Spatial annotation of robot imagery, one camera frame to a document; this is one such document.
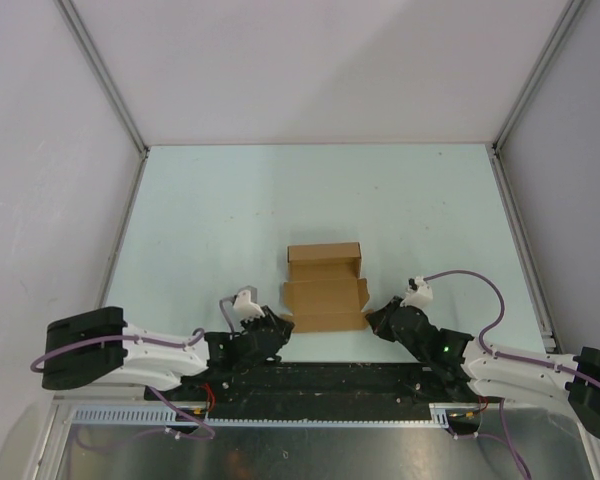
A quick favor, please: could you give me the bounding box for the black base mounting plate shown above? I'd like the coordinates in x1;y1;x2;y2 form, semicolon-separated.
162;361;478;404

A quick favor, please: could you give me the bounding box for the left aluminium frame post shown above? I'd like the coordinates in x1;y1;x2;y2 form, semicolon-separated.
53;0;148;157

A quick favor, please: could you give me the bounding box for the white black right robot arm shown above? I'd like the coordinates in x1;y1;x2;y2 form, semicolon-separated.
366;297;600;440

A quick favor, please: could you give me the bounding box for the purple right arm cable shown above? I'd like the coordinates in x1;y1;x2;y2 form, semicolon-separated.
424;269;600;406

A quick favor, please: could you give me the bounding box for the brown cardboard box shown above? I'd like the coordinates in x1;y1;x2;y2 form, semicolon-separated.
282;242;370;334

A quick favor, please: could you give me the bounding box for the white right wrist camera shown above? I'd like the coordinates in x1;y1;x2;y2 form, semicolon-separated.
400;276;433;310

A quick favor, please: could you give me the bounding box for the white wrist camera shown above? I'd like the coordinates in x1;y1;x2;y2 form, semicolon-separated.
400;276;433;310
232;286;264;321

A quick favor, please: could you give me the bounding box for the aluminium frame post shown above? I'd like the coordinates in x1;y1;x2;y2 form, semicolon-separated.
53;0;148;157
492;0;590;153

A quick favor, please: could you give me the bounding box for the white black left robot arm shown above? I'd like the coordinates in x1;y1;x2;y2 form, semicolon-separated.
30;305;294;400

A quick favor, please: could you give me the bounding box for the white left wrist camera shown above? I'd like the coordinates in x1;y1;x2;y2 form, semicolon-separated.
232;286;264;321

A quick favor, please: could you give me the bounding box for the grey slotted cable duct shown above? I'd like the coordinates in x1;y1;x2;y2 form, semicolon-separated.
71;404;449;429

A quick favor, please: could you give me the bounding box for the right aluminium frame post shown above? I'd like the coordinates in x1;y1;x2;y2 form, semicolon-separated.
492;0;590;153

